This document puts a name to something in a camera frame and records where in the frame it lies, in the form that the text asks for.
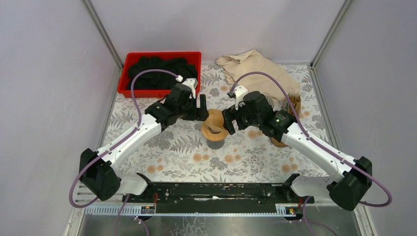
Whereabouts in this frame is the black cloth in bin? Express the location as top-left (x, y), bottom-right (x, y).
top-left (127, 57), bottom-right (198, 90)

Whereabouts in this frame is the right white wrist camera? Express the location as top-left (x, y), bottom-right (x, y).
top-left (227, 85), bottom-right (248, 110)

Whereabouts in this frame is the brown paper coffee filter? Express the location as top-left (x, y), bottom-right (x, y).
top-left (203, 109), bottom-right (226, 133)

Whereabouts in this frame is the grey ribbed glass dripper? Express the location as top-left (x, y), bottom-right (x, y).
top-left (265, 95), bottom-right (275, 107)

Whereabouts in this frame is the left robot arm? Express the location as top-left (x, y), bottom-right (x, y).
top-left (77, 84), bottom-right (208, 202)

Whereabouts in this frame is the dark wooden ring holder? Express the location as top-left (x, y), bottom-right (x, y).
top-left (270, 137), bottom-right (288, 148)

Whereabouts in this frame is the glass coffee carafe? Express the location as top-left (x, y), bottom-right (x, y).
top-left (207, 140), bottom-right (225, 150)

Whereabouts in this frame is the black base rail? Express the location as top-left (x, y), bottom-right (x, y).
top-left (123, 182), bottom-right (314, 214)

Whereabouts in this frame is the beige cloth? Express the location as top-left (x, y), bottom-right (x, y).
top-left (216, 50), bottom-right (300, 102)

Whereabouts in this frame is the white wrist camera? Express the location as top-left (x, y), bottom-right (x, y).
top-left (176, 75), bottom-right (198, 99)
top-left (227, 85), bottom-right (248, 110)

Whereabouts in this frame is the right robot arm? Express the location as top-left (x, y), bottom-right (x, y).
top-left (222, 91), bottom-right (372, 211)

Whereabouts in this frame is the floral patterned table mat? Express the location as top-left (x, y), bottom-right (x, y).
top-left (104, 65), bottom-right (329, 183)

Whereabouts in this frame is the orange coffee filter box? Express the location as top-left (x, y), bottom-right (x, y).
top-left (281, 93), bottom-right (301, 116)

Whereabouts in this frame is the light wooden ring holder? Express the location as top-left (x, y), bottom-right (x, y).
top-left (201, 125), bottom-right (229, 142)

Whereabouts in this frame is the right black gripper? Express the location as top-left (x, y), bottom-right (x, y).
top-left (222, 101), bottom-right (261, 135)

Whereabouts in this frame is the red plastic bin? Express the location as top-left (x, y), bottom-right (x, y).
top-left (118, 51), bottom-right (202, 98)

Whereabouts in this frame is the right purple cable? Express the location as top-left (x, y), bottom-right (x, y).
top-left (229, 71), bottom-right (393, 236)

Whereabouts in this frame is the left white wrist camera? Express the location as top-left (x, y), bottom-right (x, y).
top-left (176, 75), bottom-right (198, 99)

